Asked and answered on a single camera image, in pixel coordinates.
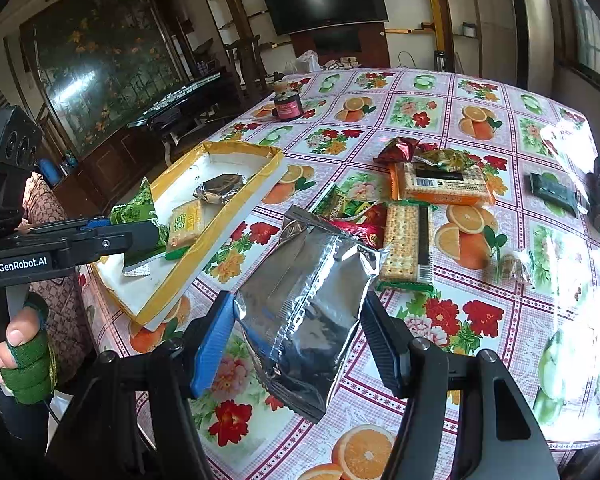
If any green leaf snack bag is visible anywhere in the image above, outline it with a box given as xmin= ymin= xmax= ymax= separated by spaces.
xmin=109 ymin=178 xmax=169 ymax=275

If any green strip cracker pack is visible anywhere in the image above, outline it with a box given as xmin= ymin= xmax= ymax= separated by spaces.
xmin=376 ymin=200 xmax=434 ymax=294

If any yellow green cracker pack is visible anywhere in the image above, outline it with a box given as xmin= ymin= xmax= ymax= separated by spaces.
xmin=164 ymin=198 xmax=204 ymax=260

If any silver foil snack bag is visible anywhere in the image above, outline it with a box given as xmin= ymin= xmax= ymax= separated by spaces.
xmin=235 ymin=206 xmax=387 ymax=424

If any small red snack packet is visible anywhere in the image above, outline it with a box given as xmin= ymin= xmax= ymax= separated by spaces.
xmin=330 ymin=203 xmax=387 ymax=249

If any small silver foil packet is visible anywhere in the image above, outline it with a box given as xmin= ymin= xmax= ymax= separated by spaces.
xmin=194 ymin=174 xmax=247 ymax=205

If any green pea snack bag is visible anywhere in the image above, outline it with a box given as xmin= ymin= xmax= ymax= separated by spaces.
xmin=312 ymin=184 xmax=376 ymax=221

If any orange cracker pack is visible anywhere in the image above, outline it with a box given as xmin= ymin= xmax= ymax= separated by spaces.
xmin=389 ymin=162 xmax=495 ymax=206

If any left hand green glove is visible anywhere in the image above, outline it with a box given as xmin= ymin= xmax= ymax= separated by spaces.
xmin=0 ymin=292 xmax=57 ymax=405

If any yellow cardboard tray box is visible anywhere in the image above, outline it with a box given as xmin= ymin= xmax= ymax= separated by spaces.
xmin=90 ymin=141 xmax=288 ymax=330

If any black glass side table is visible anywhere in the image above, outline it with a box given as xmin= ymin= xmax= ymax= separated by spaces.
xmin=126 ymin=72 xmax=235 ymax=134

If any floral fruit tablecloth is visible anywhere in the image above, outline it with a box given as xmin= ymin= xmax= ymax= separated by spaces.
xmin=79 ymin=68 xmax=600 ymax=465

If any floral painting panel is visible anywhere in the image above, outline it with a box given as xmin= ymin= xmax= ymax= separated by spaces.
xmin=20 ymin=0 xmax=183 ymax=157

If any red foil candy pack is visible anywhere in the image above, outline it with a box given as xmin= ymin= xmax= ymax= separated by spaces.
xmin=374 ymin=136 xmax=438 ymax=165

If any dark green flat packet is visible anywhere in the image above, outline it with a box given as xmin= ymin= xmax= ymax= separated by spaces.
xmin=529 ymin=172 xmax=578 ymax=217

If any pink labelled glass jar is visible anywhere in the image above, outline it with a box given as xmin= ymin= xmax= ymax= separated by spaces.
xmin=273 ymin=92 xmax=303 ymax=122

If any dark wooden chair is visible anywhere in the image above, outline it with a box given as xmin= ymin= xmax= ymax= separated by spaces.
xmin=224 ymin=35 xmax=271 ymax=105

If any white plastic bag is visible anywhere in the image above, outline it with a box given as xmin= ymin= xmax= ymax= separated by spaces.
xmin=284 ymin=50 xmax=322 ymax=75

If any barred window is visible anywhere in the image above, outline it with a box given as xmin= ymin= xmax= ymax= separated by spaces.
xmin=562 ymin=0 xmax=600 ymax=90

